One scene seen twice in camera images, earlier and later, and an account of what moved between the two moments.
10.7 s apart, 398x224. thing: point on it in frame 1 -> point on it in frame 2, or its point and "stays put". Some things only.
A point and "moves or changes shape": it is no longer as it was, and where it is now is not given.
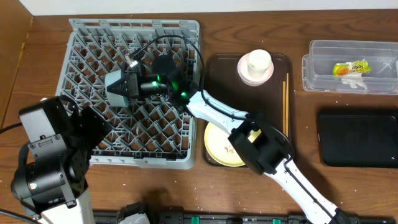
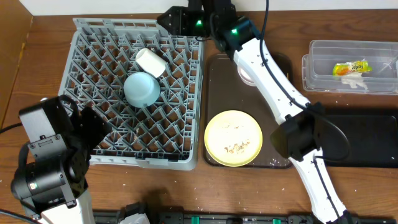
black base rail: (178, 215) stays put
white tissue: (354, 79) stays put
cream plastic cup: (259, 63) moves or changes shape
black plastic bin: (359, 137) stays put
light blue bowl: (115, 99) moves or changes shape
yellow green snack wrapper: (354, 66) stays put
